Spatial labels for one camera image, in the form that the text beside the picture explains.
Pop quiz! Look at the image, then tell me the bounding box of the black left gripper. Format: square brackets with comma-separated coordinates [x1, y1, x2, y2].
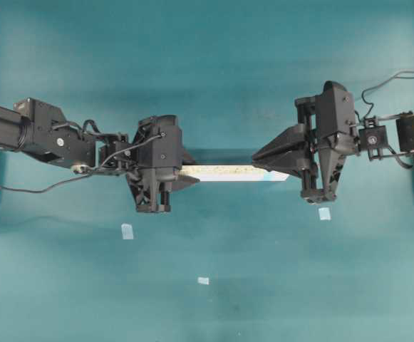
[125, 135, 200, 213]

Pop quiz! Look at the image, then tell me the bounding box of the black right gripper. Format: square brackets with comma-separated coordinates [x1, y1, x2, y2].
[252, 97, 346, 204]

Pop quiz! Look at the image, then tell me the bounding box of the white wooden board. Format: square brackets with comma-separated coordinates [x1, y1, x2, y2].
[180, 165, 289, 182]

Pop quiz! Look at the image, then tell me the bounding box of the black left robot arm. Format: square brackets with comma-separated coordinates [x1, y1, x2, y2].
[0, 98, 199, 213]

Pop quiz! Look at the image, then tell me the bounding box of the blue tape marker right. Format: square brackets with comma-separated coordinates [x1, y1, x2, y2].
[319, 207, 331, 221]

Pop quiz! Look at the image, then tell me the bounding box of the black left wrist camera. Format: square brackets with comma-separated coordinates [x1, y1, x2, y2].
[132, 115, 183, 170]

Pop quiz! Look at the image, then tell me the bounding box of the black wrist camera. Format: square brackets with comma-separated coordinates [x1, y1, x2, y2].
[315, 81, 358, 155]
[132, 115, 183, 170]

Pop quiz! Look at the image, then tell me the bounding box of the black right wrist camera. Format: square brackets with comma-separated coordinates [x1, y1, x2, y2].
[315, 81, 358, 155]

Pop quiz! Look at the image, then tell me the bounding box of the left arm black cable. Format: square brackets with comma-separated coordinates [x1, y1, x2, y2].
[0, 131, 165, 200]

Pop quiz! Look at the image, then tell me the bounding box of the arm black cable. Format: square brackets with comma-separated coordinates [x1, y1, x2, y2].
[0, 131, 165, 200]
[348, 69, 414, 125]

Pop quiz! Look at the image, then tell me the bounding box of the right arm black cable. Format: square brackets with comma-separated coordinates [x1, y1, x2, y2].
[348, 69, 414, 125]

